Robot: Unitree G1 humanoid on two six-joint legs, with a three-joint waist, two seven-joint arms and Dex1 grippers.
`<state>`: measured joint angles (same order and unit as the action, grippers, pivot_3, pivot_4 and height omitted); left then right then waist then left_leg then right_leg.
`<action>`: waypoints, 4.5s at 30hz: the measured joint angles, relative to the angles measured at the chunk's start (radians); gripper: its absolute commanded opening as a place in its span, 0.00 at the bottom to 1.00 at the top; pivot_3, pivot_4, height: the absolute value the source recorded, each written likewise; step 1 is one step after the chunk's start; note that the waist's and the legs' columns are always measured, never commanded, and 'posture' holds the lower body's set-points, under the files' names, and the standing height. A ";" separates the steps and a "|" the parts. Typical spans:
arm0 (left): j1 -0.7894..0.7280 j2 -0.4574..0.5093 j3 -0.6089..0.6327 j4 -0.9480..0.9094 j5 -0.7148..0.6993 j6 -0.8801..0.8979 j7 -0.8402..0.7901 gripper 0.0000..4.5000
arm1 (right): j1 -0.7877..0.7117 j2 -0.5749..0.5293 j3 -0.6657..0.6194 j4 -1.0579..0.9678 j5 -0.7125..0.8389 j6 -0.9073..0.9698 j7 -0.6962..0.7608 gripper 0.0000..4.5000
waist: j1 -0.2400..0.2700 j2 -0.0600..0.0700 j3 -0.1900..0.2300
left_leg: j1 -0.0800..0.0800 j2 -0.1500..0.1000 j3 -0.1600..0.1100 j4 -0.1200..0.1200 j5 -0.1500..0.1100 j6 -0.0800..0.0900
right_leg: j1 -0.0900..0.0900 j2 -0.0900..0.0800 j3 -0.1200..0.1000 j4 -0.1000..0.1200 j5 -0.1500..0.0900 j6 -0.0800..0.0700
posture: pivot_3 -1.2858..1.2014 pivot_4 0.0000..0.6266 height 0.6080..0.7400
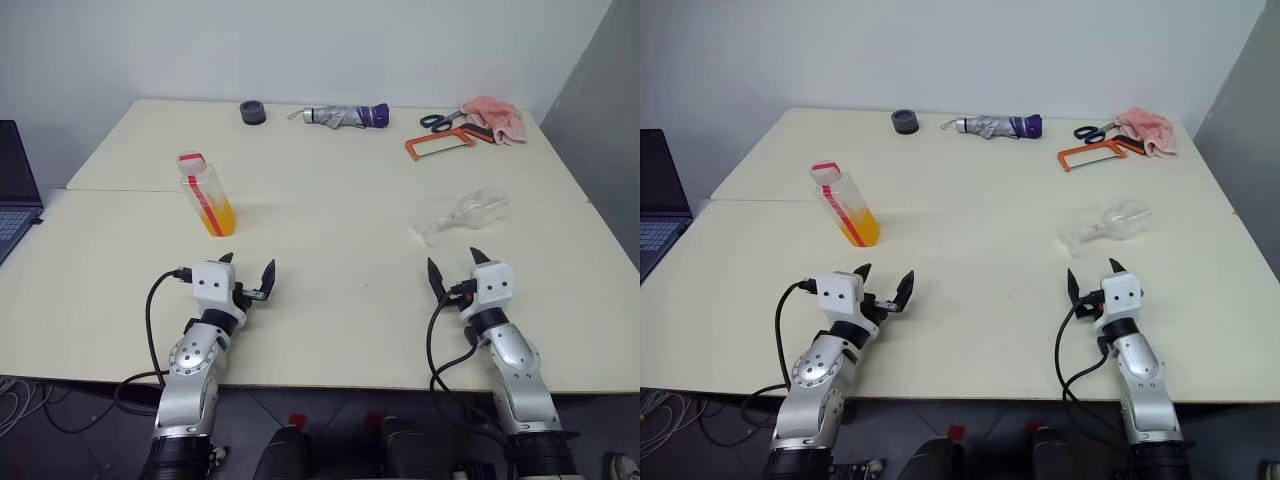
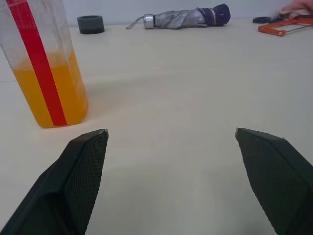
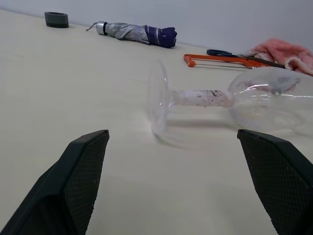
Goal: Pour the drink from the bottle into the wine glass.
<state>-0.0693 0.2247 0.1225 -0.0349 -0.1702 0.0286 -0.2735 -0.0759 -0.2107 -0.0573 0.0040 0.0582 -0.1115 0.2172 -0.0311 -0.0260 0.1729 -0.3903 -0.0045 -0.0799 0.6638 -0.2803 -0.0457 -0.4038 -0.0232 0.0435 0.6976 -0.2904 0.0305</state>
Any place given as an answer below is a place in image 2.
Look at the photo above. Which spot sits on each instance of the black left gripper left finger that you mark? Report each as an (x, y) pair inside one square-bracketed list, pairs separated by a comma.
[(73, 176)]

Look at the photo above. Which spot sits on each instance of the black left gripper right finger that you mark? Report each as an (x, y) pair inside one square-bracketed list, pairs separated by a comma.
[(278, 176)]

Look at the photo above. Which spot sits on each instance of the clear bottle with orange juice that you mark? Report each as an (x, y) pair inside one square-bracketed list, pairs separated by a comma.
[(71, 98)]

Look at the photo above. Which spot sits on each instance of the orange hacksaw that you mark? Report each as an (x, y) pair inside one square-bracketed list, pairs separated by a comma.
[(269, 29)]

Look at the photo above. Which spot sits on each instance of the pink towel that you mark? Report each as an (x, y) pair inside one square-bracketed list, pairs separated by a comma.
[(300, 8)]

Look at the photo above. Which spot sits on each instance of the folded silver purple umbrella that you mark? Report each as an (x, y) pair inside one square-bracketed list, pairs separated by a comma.
[(181, 18)]

